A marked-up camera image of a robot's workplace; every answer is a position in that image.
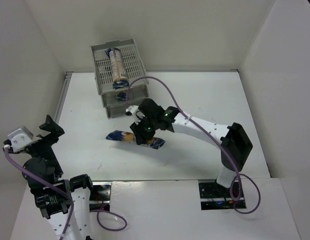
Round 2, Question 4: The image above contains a spaghetti bag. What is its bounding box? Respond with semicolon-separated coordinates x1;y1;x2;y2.
105;47;129;89
105;130;166;150
116;91;127;102

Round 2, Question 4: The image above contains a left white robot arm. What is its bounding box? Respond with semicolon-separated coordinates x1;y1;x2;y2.
3;115;93;240

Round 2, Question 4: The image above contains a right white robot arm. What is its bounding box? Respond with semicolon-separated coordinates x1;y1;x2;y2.
125;98;253;188

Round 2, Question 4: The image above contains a grey three-tier tray shelf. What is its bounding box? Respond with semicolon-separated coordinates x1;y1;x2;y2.
90;38;149;119

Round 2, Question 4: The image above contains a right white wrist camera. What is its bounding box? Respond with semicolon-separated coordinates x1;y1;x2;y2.
125;105;145;125

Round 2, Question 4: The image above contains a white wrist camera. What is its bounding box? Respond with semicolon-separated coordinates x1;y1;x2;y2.
125;105;145;125
3;125;41;153

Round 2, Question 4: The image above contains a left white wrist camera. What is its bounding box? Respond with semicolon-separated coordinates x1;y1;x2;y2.
3;125;41;153

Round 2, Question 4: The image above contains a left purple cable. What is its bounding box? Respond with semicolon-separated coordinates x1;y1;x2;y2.
3;144;128;240

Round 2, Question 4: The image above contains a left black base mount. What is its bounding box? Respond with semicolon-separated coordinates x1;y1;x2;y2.
89;181;112;212

